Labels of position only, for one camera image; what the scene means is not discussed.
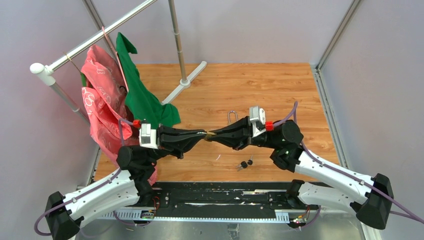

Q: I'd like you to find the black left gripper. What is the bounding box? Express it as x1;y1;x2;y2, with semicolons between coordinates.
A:
147;124;208;165

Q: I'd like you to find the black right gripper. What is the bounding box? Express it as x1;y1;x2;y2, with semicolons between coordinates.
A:
208;116;279;152

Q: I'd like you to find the small brass padlock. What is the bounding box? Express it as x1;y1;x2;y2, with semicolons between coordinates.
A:
205;131;216;139

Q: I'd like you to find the black-headed key bunch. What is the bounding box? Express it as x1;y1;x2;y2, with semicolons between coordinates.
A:
235;155;253;171

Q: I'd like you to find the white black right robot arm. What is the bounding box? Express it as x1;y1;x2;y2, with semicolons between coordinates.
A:
207;116;394;230

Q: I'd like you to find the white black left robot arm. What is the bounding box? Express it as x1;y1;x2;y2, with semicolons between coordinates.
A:
34;123;208;240

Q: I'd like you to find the green garment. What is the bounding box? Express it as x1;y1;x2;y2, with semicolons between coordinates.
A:
116;32;181;128

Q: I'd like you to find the pink patterned garment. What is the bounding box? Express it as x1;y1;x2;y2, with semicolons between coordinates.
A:
81;44;139;164

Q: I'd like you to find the white metal clothes rack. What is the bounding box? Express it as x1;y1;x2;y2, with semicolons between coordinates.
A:
29;0;207;124

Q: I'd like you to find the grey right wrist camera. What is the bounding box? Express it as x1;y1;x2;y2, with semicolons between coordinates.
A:
249;105;266;138

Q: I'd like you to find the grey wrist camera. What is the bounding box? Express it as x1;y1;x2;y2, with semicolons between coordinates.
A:
139;123;159;150
249;105;266;138

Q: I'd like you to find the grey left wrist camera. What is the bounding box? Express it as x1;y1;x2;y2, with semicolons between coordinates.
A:
139;123;159;150

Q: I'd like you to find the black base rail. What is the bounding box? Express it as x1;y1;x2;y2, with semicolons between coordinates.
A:
115;182;318;224

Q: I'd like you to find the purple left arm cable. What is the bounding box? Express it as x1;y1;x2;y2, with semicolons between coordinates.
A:
33;118;142;237

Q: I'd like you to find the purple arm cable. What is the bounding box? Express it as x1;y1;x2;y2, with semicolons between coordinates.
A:
33;118;142;237
264;101;424;225

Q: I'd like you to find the aluminium frame post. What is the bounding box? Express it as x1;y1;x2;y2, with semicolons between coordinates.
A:
311;0;382;240

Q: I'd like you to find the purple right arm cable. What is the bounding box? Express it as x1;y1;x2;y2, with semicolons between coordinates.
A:
264;101;424;225

